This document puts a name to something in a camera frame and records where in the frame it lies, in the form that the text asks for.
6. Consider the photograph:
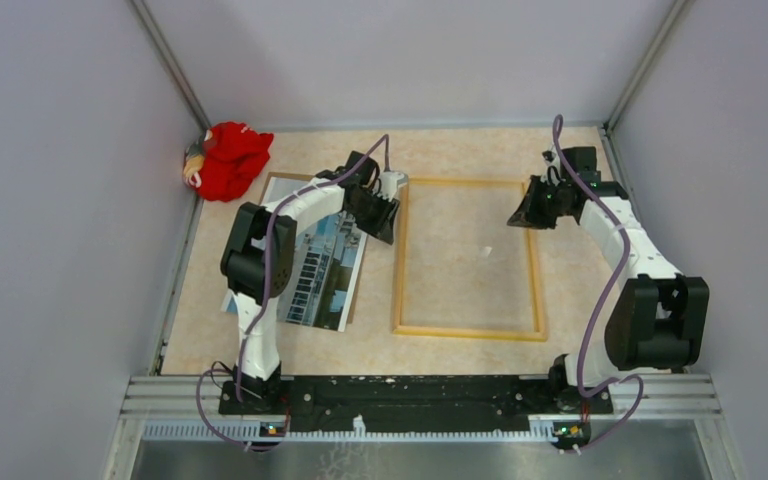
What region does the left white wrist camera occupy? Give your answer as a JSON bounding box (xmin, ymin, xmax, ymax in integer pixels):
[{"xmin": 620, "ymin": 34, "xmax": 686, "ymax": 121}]
[{"xmin": 379, "ymin": 170, "xmax": 409, "ymax": 200}]

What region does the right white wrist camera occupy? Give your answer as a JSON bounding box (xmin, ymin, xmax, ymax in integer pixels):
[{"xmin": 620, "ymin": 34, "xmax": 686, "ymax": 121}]
[{"xmin": 541, "ymin": 150, "xmax": 556, "ymax": 165}]

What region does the clear acrylic sheet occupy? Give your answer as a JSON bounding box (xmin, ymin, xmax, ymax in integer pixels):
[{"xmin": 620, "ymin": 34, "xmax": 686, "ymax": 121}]
[{"xmin": 401, "ymin": 183, "xmax": 535, "ymax": 333}]

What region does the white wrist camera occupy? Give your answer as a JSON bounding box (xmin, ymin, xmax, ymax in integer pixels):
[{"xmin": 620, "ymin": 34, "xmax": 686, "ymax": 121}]
[
  {"xmin": 379, "ymin": 170, "xmax": 409, "ymax": 200},
  {"xmin": 541, "ymin": 150, "xmax": 556, "ymax": 165}
]

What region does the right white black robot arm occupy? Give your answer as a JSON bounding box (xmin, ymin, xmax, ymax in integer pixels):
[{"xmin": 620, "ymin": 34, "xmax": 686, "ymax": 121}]
[{"xmin": 507, "ymin": 146, "xmax": 710, "ymax": 415}]

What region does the building photo print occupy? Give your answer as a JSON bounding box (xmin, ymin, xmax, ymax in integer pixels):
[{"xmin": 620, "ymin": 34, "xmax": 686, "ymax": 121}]
[{"xmin": 220, "ymin": 174, "xmax": 366, "ymax": 331}]

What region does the red crumpled cloth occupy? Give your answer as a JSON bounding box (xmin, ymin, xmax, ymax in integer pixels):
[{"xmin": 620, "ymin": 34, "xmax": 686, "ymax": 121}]
[{"xmin": 182, "ymin": 122, "xmax": 275, "ymax": 202}]

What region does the aluminium rail with cable duct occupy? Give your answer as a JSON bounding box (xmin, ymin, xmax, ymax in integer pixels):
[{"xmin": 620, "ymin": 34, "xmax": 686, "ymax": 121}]
[{"xmin": 120, "ymin": 374, "xmax": 722, "ymax": 443}]

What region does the purple cable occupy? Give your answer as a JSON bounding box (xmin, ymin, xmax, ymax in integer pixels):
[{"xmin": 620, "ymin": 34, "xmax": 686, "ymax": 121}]
[
  {"xmin": 193, "ymin": 133, "xmax": 392, "ymax": 454},
  {"xmin": 551, "ymin": 113, "xmax": 645, "ymax": 455}
]

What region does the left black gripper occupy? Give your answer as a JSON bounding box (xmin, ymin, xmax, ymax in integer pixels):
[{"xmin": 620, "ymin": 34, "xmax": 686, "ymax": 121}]
[{"xmin": 346, "ymin": 189, "xmax": 400, "ymax": 245}]

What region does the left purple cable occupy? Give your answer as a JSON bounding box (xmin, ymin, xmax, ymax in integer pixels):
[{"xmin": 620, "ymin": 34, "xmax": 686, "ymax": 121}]
[{"xmin": 193, "ymin": 133, "xmax": 392, "ymax": 454}]

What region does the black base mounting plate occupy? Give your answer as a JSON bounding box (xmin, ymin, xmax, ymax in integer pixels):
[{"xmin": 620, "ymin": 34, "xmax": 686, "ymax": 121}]
[{"xmin": 218, "ymin": 375, "xmax": 614, "ymax": 434}]

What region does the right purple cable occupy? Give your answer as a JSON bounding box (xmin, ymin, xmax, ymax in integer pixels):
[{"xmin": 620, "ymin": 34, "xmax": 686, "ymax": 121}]
[{"xmin": 551, "ymin": 113, "xmax": 645, "ymax": 455}]

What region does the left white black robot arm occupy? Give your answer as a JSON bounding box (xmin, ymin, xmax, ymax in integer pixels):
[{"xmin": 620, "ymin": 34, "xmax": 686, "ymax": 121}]
[{"xmin": 220, "ymin": 152, "xmax": 409, "ymax": 414}]

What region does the yellow wooden picture frame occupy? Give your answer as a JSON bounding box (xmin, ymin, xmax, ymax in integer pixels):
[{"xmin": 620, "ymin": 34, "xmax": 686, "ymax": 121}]
[{"xmin": 391, "ymin": 177, "xmax": 548, "ymax": 342}]

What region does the brown cardboard backing board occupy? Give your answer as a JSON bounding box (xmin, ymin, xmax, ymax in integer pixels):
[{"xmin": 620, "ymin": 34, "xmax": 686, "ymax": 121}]
[{"xmin": 259, "ymin": 171, "xmax": 371, "ymax": 326}]

